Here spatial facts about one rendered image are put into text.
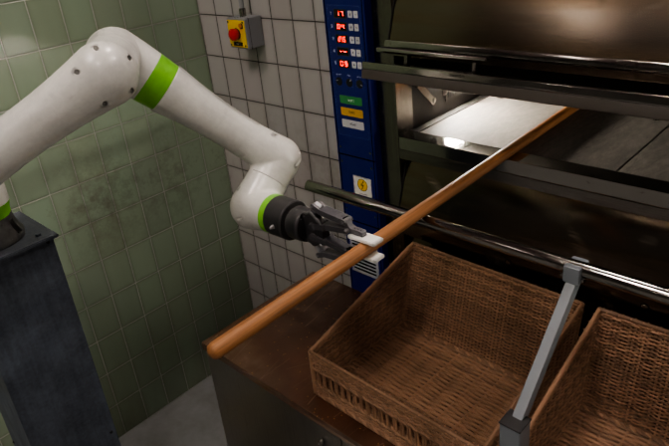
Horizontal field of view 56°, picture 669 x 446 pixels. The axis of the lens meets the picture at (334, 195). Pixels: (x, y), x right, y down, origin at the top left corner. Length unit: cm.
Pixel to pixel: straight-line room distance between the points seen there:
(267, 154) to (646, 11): 85
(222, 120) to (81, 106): 33
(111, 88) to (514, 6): 92
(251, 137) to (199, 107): 14
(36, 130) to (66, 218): 103
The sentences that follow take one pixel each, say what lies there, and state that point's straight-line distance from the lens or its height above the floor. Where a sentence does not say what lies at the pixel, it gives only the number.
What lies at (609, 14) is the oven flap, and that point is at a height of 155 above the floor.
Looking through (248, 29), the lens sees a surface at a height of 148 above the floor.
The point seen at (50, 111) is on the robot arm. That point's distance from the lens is 127.
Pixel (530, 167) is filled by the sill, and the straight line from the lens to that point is 166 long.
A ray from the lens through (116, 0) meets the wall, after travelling 227.
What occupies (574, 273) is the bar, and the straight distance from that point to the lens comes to 125.
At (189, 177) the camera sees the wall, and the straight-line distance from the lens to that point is 250.
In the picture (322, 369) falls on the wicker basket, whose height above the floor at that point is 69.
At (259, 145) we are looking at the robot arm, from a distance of 145.
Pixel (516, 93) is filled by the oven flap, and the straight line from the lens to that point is 144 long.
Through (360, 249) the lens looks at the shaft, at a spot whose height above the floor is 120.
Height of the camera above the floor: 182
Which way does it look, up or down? 25 degrees down
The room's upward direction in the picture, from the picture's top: 6 degrees counter-clockwise
